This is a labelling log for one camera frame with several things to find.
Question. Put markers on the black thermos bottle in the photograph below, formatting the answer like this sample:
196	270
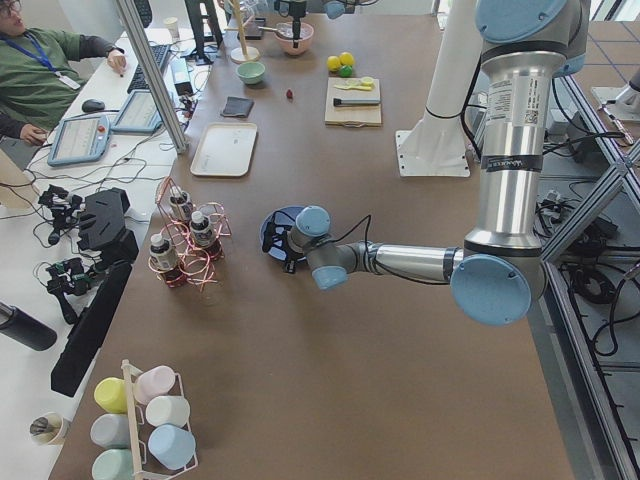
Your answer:
23	328

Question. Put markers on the aluminium frame post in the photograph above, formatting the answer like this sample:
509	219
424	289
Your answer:
136	33

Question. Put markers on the grey folded cloth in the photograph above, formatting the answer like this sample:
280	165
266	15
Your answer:
237	107

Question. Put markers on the blue round plate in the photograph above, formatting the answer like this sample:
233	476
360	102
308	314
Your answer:
274	230

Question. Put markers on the copper wire bottle rack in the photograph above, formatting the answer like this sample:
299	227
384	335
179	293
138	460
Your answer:
197	265

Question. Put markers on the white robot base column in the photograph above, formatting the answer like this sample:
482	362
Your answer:
436	145

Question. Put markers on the yellow plastic cup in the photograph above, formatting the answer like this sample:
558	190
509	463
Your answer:
110	395

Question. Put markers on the green lime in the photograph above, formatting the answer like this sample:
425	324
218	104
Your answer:
345	71

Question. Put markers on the blue teach pendant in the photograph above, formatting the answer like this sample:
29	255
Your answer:
80	140
139	114

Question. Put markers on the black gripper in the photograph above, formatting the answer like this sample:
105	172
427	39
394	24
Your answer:
286	244
298	21

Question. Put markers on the mint white plastic cup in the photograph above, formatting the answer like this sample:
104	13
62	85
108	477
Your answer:
166	409

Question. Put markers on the light blue plastic cup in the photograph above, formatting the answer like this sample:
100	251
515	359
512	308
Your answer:
172	446

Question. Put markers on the wooden cutting board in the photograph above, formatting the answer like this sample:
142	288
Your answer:
352	116

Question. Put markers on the mint green bowl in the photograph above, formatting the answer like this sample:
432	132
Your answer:
251	73

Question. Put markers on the cream rabbit tray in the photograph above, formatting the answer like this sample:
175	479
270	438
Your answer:
225	150

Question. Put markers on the yellow plastic knife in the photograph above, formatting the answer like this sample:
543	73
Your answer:
357	87

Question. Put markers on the steel muddler black tip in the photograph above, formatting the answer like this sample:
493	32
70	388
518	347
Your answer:
338	102

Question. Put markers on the paper cup with utensils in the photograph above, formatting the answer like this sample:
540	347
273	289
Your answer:
49	429

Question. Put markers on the black computer mouse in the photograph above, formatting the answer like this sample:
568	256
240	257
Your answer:
92	106

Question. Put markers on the grey green plastic cup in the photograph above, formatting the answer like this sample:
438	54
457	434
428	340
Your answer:
111	431

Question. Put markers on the seated person green sweater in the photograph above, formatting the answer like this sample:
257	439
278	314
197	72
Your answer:
38	84

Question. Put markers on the white wire cup rack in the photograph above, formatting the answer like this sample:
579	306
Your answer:
145	465

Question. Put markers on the white paper cup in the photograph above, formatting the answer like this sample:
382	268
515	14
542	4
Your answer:
172	26

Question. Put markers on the pink plastic cup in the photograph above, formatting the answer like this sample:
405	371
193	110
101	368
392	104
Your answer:
155	382

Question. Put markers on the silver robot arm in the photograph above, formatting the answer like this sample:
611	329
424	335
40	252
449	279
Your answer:
495	276

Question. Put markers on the pale green plastic cup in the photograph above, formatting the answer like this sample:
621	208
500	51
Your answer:
113	464

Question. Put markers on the wooden cup tree stand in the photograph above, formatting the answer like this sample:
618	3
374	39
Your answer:
244	53

